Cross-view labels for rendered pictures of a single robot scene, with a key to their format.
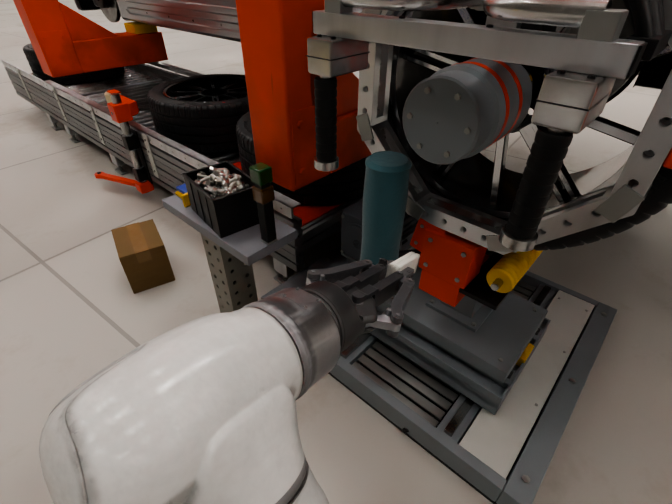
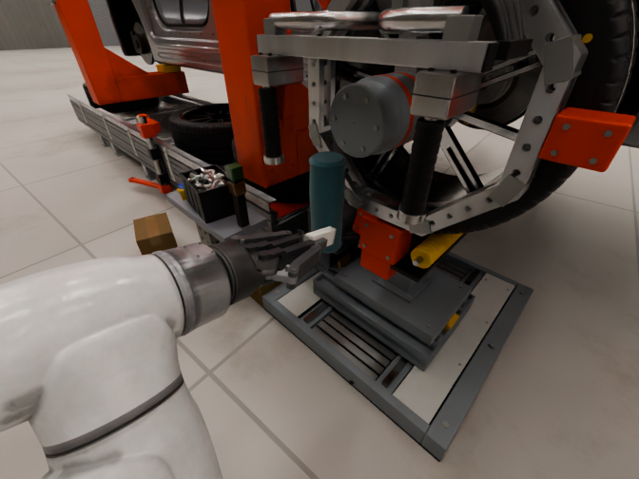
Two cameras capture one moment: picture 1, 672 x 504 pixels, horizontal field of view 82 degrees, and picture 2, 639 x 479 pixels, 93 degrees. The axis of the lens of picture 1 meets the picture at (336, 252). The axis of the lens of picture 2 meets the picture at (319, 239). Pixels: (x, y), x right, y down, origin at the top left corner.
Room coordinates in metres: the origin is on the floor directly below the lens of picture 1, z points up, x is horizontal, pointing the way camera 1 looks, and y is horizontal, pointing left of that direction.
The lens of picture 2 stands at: (0.00, -0.11, 1.00)
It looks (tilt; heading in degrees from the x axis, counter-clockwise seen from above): 36 degrees down; 2
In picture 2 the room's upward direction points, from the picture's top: straight up
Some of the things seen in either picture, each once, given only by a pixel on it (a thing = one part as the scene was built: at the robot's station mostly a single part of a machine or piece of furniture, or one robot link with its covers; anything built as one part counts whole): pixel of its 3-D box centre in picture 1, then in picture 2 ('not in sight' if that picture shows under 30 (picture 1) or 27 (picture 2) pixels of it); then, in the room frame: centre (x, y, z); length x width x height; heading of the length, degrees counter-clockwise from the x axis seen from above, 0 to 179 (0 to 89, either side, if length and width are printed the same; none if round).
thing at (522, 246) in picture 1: (535, 188); (420, 170); (0.41, -0.23, 0.83); 0.04 x 0.04 x 0.16
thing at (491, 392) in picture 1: (446, 319); (390, 294); (0.85, -0.35, 0.13); 0.50 x 0.36 x 0.10; 48
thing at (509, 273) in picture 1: (521, 255); (442, 239); (0.69, -0.42, 0.51); 0.29 x 0.06 x 0.06; 138
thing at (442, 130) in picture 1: (470, 107); (386, 113); (0.64, -0.22, 0.85); 0.21 x 0.14 x 0.14; 138
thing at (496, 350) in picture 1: (469, 279); (406, 260); (0.82, -0.38, 0.32); 0.40 x 0.30 x 0.28; 48
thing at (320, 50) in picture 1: (338, 52); (278, 67); (0.66, 0.00, 0.93); 0.09 x 0.05 x 0.05; 138
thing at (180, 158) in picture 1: (138, 142); (161, 154); (1.94, 1.04, 0.28); 2.47 x 0.09 x 0.22; 48
